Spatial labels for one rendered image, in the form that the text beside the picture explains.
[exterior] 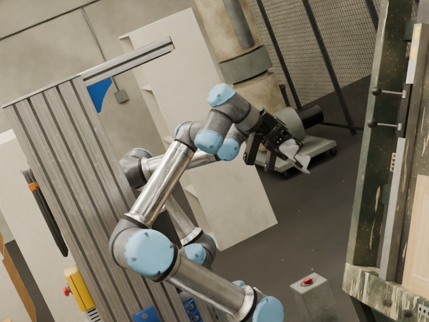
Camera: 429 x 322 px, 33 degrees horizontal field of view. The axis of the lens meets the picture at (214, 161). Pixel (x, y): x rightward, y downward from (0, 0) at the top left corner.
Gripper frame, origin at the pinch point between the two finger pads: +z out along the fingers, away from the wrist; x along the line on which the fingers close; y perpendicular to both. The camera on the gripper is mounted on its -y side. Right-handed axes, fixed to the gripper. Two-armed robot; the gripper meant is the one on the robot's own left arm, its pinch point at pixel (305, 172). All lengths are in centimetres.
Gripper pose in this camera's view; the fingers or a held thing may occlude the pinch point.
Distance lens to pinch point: 279.2
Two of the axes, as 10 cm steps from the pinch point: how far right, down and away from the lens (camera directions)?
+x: -2.5, -1.2, 9.6
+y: 6.1, -7.9, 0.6
